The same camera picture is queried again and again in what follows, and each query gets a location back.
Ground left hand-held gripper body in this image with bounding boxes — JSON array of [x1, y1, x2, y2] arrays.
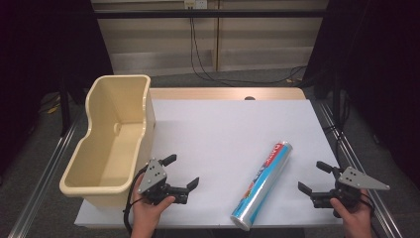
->
[[137, 158, 176, 206]]

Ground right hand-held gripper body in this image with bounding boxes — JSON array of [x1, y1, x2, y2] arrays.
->
[[326, 166, 391, 219]]

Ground cream plastic bin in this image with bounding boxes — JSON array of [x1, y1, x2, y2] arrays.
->
[[58, 74, 157, 210]]

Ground silver blue foil roll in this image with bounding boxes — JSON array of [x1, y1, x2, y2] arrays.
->
[[230, 140, 294, 232]]

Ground person's right hand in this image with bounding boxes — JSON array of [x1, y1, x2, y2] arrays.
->
[[329, 189, 374, 233]]

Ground person's left hand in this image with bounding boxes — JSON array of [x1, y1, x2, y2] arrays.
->
[[132, 174, 176, 232]]

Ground white table mat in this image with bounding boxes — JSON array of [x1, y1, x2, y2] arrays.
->
[[73, 98, 343, 230]]

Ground black stand leg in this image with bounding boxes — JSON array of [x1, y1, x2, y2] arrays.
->
[[331, 70, 343, 131], [58, 77, 72, 137]]

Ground black curtain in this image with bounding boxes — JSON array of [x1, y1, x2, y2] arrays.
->
[[302, 0, 420, 181], [0, 0, 114, 177]]

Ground black horizontal bar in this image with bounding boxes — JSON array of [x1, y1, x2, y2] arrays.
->
[[93, 9, 328, 19]]

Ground metal floor rail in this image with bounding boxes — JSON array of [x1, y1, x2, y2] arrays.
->
[[7, 113, 84, 238], [317, 99, 403, 238]]

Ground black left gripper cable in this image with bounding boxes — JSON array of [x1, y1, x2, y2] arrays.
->
[[123, 166, 149, 236]]

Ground black wall cable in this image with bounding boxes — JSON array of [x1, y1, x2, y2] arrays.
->
[[189, 17, 309, 86]]

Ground white wall socket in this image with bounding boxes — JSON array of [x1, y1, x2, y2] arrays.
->
[[183, 0, 209, 10]]

